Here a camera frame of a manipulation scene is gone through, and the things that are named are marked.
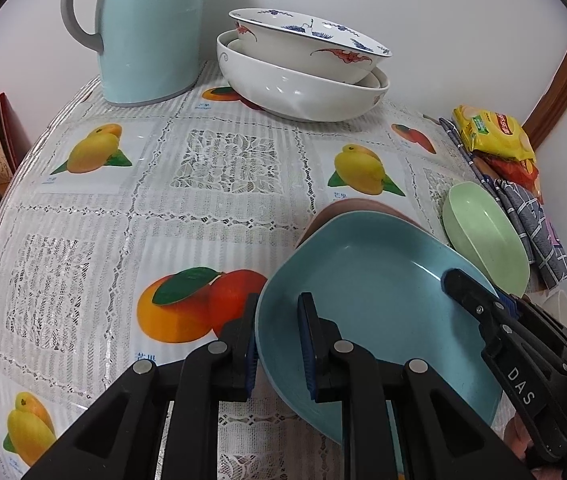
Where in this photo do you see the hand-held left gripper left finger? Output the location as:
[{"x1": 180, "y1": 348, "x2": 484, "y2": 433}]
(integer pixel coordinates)
[{"x1": 21, "y1": 294, "x2": 261, "y2": 480}]

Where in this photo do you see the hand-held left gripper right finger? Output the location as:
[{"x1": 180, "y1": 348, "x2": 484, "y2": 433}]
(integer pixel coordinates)
[{"x1": 297, "y1": 292, "x2": 517, "y2": 480}]

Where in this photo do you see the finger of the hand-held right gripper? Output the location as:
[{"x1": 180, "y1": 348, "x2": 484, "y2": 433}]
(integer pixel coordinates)
[
  {"x1": 442, "y1": 268, "x2": 514, "y2": 343},
  {"x1": 498, "y1": 294, "x2": 567, "y2": 378}
]

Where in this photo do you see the green plate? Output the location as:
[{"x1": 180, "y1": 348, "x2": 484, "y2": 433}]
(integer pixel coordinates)
[{"x1": 442, "y1": 182, "x2": 531, "y2": 297}]

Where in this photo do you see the blue plate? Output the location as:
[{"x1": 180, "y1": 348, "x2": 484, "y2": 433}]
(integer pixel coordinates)
[{"x1": 255, "y1": 212, "x2": 507, "y2": 446}]

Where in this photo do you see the person's right hand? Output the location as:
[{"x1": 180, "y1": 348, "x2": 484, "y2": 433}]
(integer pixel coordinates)
[{"x1": 505, "y1": 417, "x2": 567, "y2": 480}]

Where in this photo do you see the grey checked cloth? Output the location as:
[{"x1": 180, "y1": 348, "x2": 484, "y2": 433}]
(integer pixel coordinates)
[{"x1": 438, "y1": 117, "x2": 567, "y2": 291}]

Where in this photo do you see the red chip bag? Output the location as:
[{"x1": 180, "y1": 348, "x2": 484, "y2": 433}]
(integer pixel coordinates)
[{"x1": 483, "y1": 155, "x2": 544, "y2": 203}]

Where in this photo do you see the yellow chip bag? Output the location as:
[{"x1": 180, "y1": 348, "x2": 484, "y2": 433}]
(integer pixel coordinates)
[{"x1": 452, "y1": 105, "x2": 535, "y2": 162}]

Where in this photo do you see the fruit print lace tablecloth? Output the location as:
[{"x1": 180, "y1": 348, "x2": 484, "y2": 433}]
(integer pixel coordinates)
[{"x1": 0, "y1": 60, "x2": 519, "y2": 480}]

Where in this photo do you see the brown wooden trim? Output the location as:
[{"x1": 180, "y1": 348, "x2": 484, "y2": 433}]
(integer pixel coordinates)
[{"x1": 521, "y1": 25, "x2": 567, "y2": 150}]

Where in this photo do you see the large white bowl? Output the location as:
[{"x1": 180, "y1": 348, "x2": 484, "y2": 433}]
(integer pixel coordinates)
[{"x1": 216, "y1": 30, "x2": 389, "y2": 122}]

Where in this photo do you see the white bowl with painted pattern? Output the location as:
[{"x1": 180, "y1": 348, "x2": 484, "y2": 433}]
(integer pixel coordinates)
[{"x1": 228, "y1": 8, "x2": 393, "y2": 85}]

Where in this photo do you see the light blue kettle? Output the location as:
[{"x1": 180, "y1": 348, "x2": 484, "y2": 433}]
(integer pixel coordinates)
[{"x1": 61, "y1": 0, "x2": 202, "y2": 107}]

